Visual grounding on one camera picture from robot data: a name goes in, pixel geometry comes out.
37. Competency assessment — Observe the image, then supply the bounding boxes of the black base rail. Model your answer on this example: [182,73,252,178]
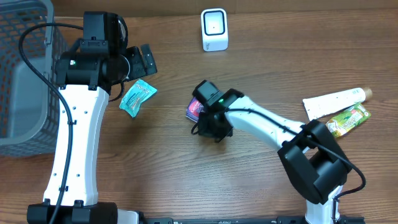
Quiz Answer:
[136,216,366,224]

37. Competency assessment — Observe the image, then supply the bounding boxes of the red purple pad pack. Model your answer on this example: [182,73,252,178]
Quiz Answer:
[185,97,203,123]

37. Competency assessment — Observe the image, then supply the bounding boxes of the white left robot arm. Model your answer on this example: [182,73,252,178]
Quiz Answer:
[27,12,157,224]

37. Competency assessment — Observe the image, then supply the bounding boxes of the teal wet wipes pack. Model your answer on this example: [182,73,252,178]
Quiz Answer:
[119,79,157,118]

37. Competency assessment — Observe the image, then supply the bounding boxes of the green juice carton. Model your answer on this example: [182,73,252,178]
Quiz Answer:
[326,103,371,138]

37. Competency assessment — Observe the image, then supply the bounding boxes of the white tube gold cap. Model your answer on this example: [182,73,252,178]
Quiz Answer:
[302,87,373,120]

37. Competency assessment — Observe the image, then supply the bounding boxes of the grey plastic mesh basket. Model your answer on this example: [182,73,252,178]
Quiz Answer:
[1,0,59,157]

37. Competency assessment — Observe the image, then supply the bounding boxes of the white barcode scanner box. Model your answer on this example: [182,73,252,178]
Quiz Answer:
[200,8,229,52]

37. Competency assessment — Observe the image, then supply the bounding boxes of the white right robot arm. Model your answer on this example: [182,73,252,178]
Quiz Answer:
[192,80,351,223]

